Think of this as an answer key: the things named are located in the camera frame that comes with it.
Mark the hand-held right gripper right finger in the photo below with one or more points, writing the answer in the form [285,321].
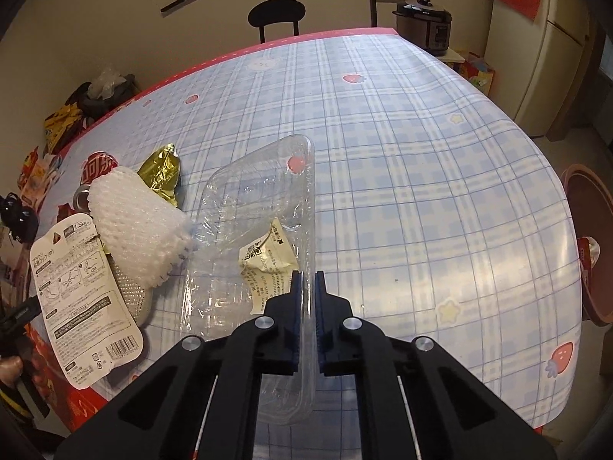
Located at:
[320,297]

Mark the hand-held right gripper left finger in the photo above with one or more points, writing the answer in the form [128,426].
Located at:
[297,297]

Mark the clear plastic tray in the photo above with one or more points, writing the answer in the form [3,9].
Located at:
[249,191]

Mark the red snack packet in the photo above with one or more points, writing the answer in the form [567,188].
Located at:
[98,165]

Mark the gold foil wrapper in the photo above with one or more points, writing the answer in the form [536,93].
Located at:
[160,172]

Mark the brown trash bin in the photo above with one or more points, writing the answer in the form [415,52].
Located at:
[598,287]

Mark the person's left hand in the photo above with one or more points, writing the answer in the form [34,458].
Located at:
[9,371]

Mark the cream paper label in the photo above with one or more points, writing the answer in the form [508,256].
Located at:
[270,258]

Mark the white printed package card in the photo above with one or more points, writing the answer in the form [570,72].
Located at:
[81,306]

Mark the silver mesh scrubber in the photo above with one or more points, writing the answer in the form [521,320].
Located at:
[134,297]

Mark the colourful snack packets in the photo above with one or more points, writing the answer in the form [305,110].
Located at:
[38,172]

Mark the white foam fruit net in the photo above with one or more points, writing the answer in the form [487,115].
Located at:
[139,225]

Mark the yellow snack bag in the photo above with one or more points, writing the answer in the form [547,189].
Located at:
[62,127]

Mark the black plastic bag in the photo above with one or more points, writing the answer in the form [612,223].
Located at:
[110,100]

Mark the colourful shopping bag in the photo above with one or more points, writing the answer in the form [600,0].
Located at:
[476,74]

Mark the black round-back chair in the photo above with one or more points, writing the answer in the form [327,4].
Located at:
[275,12]

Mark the brown electric pressure cooker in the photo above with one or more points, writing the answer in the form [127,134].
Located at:
[426,28]

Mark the black rack with white shelf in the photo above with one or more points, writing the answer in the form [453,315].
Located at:
[371,0]

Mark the cream refrigerator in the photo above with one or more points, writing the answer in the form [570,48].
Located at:
[550,57]

